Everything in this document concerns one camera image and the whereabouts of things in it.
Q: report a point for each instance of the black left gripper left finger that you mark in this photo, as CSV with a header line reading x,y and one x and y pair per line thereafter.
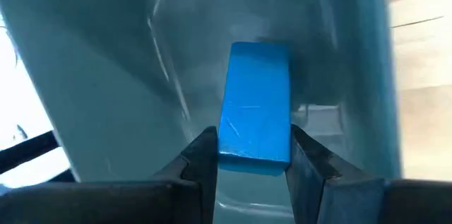
x,y
106,203

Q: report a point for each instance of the bright blue block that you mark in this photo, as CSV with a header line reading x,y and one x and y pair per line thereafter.
x,y
254,111

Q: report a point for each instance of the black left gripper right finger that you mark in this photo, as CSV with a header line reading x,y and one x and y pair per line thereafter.
x,y
353,199

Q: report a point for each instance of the black metal bar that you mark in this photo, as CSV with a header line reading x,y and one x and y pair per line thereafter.
x,y
24,151

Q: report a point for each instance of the grey-blue plastic bin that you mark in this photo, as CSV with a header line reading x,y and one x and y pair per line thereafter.
x,y
106,75

